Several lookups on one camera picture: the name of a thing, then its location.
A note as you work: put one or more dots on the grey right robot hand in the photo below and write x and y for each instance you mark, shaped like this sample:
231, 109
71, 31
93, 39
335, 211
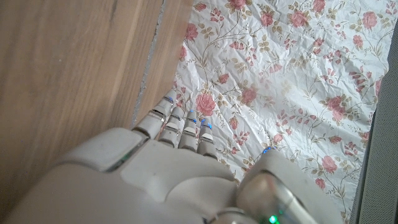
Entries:
174, 180

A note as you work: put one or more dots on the floral backdrop cloth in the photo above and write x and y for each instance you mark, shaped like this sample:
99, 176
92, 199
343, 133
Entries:
280, 77

